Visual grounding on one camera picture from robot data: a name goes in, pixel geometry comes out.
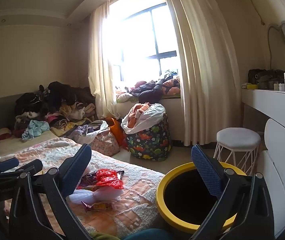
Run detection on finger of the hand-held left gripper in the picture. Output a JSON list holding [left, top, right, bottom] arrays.
[[0, 157, 19, 178], [14, 159, 43, 178]]

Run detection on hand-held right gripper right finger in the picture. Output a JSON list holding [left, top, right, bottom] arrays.
[[190, 144, 275, 240]]

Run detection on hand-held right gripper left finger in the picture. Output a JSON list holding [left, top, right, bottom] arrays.
[[9, 144, 93, 240]]

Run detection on purple foil wrapper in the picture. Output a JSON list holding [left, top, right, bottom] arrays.
[[77, 172, 100, 189]]

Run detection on white plastic wrap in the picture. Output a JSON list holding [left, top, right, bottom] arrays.
[[69, 187, 115, 204]]

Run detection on red plastic bag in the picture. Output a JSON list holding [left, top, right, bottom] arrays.
[[96, 169, 124, 190]]

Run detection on colourful candy packet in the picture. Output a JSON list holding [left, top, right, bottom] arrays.
[[81, 200, 113, 212]]

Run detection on yellow rimmed black bin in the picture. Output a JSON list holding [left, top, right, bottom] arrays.
[[156, 162, 248, 234]]

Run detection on beige bed sheet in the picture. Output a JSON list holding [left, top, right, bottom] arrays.
[[0, 135, 65, 160]]

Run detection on red cloth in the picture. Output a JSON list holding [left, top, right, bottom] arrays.
[[0, 128, 14, 141]]

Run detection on floral fabric bag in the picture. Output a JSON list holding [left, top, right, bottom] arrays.
[[89, 127, 120, 157]]

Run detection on light blue garment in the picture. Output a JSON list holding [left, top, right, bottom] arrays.
[[22, 120, 50, 140]]

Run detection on lilac and white clothes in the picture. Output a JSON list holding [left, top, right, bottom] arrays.
[[67, 120, 109, 144]]

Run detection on orange bag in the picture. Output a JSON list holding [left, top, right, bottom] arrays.
[[105, 117, 128, 150]]

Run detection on dinosaur print storage bag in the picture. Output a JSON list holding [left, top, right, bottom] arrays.
[[125, 115, 172, 161]]

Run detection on orange white quilt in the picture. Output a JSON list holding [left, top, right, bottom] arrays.
[[0, 137, 165, 239]]

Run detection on green fleece garment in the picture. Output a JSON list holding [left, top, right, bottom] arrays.
[[90, 232, 123, 240]]

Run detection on pile of dark clothes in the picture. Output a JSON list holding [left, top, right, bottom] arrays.
[[14, 81, 96, 140]]

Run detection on white plastic bag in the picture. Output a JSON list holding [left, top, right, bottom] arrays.
[[121, 103, 167, 135]]

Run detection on white drawer cabinet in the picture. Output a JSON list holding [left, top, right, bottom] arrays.
[[254, 119, 285, 230]]

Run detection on orange fleece clothes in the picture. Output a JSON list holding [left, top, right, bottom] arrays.
[[127, 102, 150, 128]]

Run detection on teal fleece garment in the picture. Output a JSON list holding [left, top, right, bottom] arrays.
[[122, 229, 183, 240]]

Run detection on white dressing table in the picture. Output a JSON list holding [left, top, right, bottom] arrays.
[[241, 88, 285, 128]]

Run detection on heap of clothes on sill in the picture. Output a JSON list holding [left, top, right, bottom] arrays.
[[116, 70, 181, 103]]

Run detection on narrow cream curtain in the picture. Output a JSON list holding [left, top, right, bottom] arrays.
[[87, 1, 120, 120]]

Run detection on wide cream curtain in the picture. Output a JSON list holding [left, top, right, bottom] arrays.
[[161, 0, 240, 147]]

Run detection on dark toiletry bag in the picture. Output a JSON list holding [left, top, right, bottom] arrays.
[[248, 69, 285, 89]]

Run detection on heart shaped mirror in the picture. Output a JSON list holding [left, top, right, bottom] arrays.
[[267, 20, 285, 70]]

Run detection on black framed window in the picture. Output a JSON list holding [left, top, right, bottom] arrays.
[[102, 2, 182, 85]]

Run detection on white wire stool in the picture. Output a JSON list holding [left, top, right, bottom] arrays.
[[213, 127, 262, 175]]

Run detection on wall cable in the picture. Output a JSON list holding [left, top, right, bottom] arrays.
[[240, 0, 266, 26]]

